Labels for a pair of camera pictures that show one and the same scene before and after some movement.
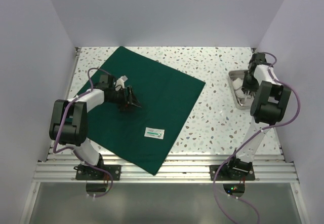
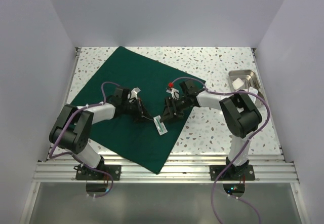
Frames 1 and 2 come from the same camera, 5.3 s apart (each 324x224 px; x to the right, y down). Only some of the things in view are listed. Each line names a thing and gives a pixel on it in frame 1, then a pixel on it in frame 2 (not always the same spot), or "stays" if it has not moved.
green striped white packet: [154, 133] → [161, 126]
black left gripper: [134, 102] → [141, 113]
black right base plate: [227, 174] stays
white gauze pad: [237, 83] stays
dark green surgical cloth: [142, 137] stays
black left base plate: [86, 173] stays
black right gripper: [245, 86] → [168, 114]
